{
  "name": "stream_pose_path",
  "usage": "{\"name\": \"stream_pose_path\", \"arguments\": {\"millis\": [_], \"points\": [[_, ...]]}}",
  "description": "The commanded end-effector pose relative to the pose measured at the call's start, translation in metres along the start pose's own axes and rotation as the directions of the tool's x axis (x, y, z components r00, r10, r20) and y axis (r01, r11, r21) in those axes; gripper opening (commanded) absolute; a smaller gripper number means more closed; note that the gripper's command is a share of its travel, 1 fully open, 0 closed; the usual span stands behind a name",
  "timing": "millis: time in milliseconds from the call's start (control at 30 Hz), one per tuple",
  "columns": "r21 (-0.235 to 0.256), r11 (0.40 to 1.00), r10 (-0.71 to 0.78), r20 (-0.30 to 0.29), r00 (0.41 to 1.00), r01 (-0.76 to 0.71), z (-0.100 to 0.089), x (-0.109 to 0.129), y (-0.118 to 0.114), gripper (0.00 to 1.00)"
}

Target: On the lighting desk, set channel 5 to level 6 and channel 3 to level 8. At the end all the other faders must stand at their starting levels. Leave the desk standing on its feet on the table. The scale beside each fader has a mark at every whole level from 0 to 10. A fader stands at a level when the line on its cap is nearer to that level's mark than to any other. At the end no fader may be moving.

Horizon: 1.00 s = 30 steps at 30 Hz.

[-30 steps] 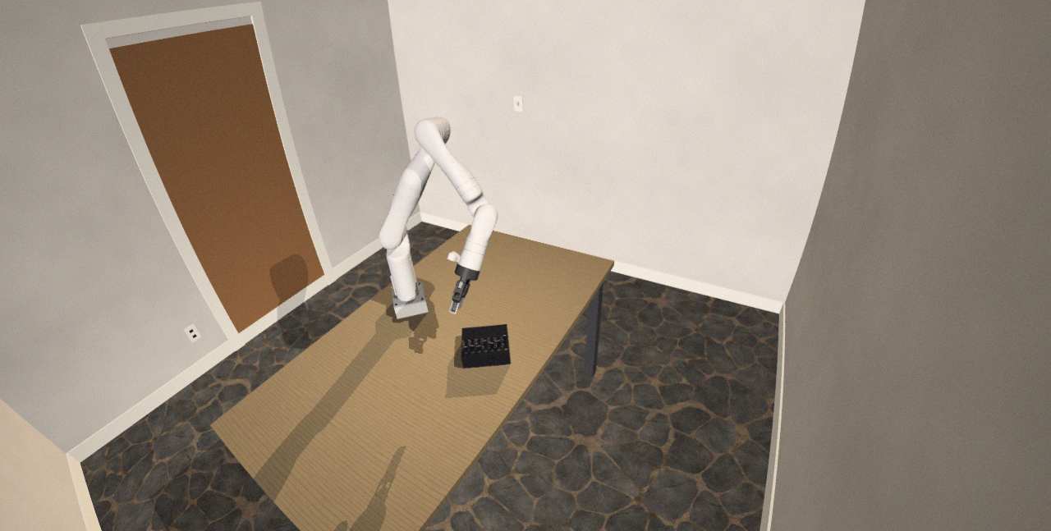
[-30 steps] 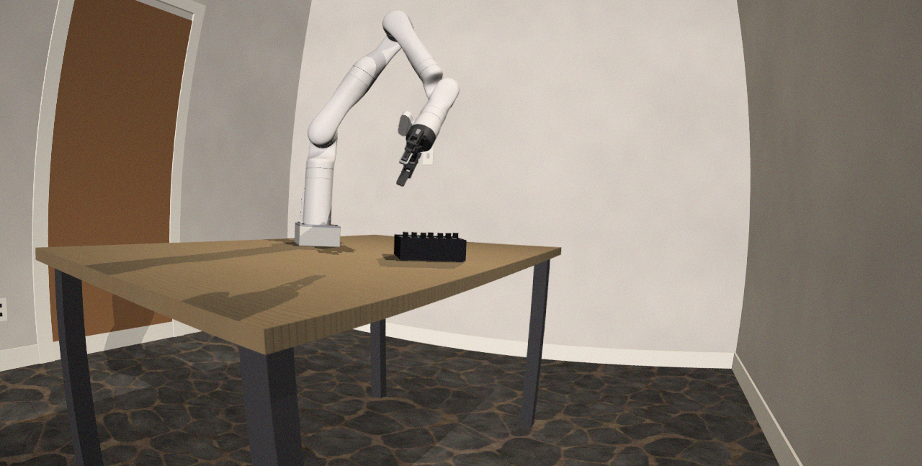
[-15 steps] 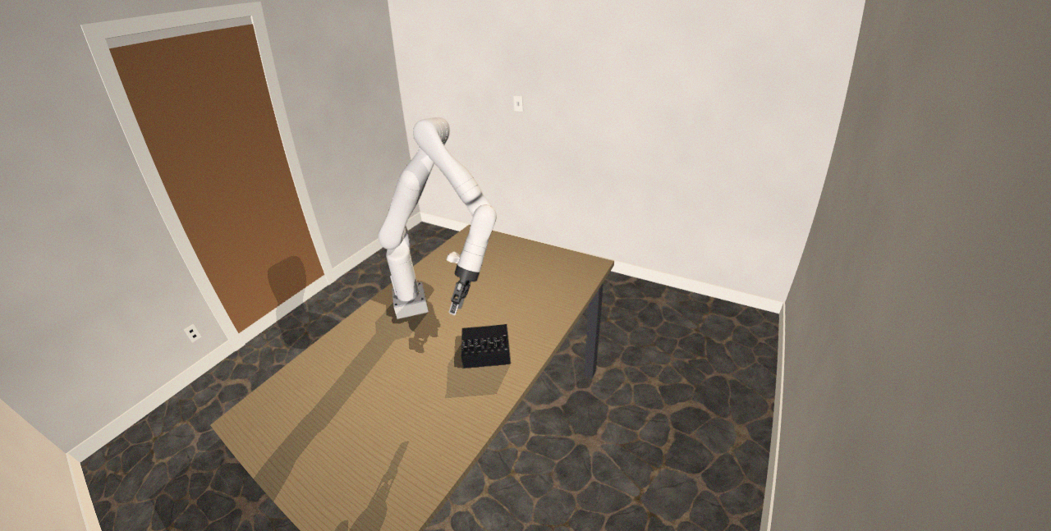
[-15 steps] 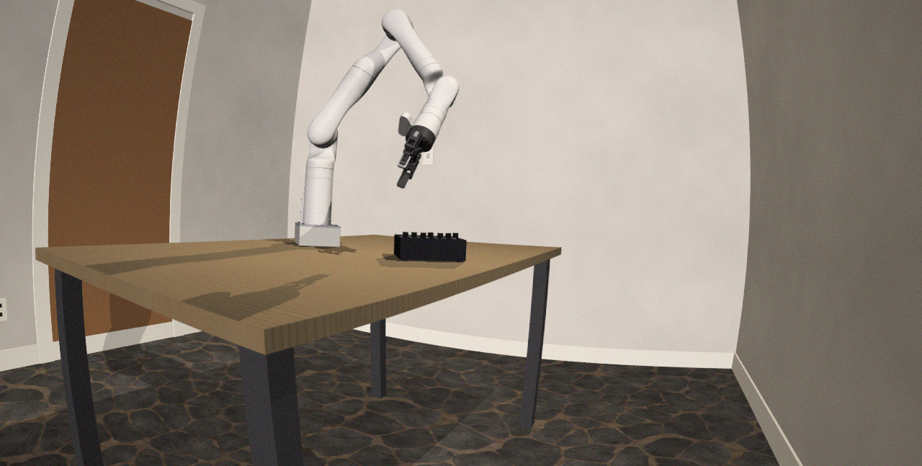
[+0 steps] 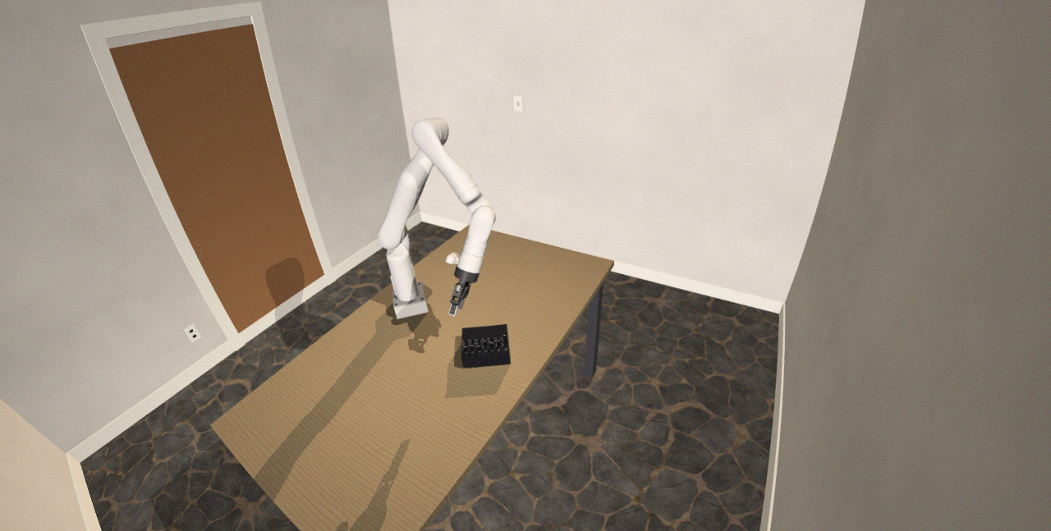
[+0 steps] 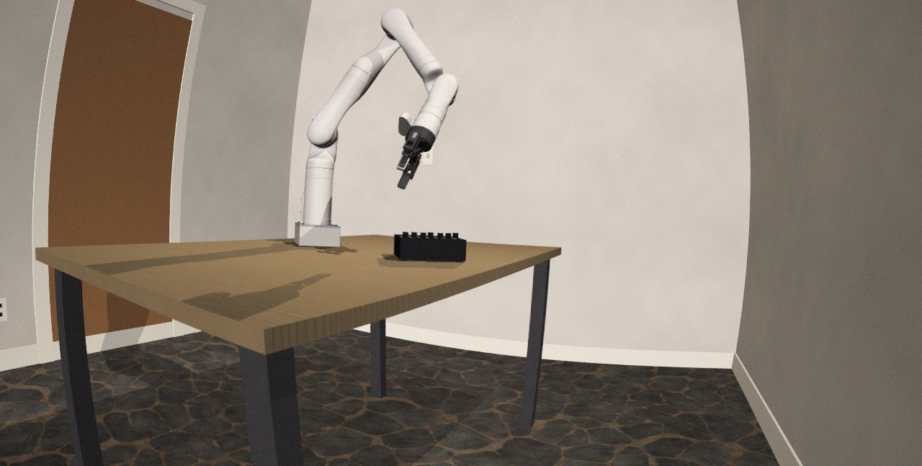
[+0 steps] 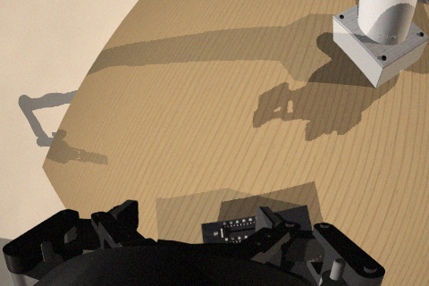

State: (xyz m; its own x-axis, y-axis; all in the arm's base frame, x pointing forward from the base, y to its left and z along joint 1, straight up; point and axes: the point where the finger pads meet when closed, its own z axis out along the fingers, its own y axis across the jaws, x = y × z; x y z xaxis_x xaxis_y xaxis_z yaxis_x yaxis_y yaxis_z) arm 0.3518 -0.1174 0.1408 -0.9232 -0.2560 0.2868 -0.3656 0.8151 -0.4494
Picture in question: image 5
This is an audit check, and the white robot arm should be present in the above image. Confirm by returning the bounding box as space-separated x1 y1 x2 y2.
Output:
378 117 496 301

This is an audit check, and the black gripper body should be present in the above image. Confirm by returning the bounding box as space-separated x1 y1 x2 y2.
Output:
454 266 479 295

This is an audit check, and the black lighting desk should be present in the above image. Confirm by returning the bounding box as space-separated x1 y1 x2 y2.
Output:
461 324 511 368

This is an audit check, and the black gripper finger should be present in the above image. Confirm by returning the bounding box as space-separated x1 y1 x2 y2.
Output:
458 282 471 309
448 283 468 316

